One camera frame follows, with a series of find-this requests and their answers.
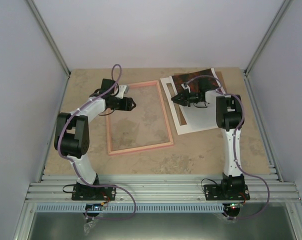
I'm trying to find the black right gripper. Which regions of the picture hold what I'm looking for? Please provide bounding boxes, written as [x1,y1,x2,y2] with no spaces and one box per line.
[171,89,201,107]

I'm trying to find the clear glass pane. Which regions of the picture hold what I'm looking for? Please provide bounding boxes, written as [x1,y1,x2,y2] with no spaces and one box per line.
[109,83,172,151]

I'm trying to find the white mat board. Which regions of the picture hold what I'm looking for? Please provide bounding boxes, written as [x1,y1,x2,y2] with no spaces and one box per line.
[160,76,218,135]

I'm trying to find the red forest photo print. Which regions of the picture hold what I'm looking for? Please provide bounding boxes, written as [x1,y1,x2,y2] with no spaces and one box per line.
[171,68,228,132]

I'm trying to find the brown cardboard backing board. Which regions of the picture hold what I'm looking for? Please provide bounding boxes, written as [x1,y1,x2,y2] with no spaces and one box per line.
[177,71,228,127]

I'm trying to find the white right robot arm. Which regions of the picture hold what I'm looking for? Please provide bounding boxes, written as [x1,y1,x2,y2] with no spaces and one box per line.
[171,89,245,181]

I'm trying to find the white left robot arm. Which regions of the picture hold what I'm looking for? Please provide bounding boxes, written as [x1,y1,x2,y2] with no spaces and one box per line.
[54,96,137,200]

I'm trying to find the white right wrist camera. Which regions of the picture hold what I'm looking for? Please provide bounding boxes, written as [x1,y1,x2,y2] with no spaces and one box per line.
[181,82,191,93]

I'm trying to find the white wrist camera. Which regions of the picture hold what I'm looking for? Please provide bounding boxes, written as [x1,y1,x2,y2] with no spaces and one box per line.
[181,82,191,93]
[116,85,129,99]

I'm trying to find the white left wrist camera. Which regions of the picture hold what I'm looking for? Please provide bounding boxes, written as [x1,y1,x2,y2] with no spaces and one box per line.
[116,85,129,99]

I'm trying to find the pink wooden picture frame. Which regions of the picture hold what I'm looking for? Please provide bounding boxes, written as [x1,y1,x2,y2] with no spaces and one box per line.
[105,79,175,156]

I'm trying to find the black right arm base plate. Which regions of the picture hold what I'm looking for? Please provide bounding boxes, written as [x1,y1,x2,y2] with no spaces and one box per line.
[203,184,251,201]

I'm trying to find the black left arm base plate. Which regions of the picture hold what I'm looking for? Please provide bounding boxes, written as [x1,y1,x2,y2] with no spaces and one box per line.
[71,183,116,202]

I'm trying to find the aluminium rail platform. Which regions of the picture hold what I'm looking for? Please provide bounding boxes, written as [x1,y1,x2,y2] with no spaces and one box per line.
[25,165,301,203]

